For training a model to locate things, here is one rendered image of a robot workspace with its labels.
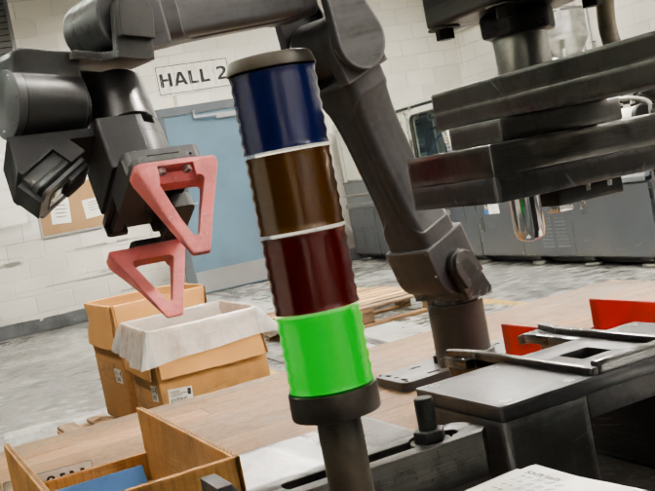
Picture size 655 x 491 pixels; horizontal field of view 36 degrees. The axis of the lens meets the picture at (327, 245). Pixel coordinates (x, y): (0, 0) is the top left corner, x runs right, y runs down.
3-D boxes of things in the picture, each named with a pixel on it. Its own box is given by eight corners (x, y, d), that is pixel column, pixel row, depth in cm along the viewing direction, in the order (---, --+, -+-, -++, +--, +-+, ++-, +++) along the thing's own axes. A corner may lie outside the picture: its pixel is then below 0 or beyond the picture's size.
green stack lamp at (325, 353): (349, 368, 47) (336, 299, 46) (389, 377, 43) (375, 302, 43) (276, 390, 45) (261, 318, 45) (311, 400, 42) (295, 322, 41)
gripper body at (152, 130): (128, 171, 77) (99, 97, 80) (107, 244, 85) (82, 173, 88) (206, 161, 80) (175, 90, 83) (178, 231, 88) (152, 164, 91)
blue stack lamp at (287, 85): (307, 146, 46) (293, 74, 46) (344, 137, 42) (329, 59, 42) (231, 160, 44) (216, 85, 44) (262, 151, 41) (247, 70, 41)
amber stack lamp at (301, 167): (322, 221, 46) (308, 150, 46) (360, 218, 43) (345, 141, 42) (246, 238, 44) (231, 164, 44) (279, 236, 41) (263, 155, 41)
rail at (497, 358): (484, 381, 76) (479, 349, 75) (604, 403, 64) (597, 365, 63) (479, 383, 75) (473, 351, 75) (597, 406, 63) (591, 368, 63)
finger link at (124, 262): (147, 294, 77) (110, 196, 81) (131, 337, 83) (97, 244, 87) (227, 278, 80) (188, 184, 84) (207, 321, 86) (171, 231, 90)
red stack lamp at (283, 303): (335, 295, 46) (322, 225, 46) (374, 298, 43) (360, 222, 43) (261, 314, 45) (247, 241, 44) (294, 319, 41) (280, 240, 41)
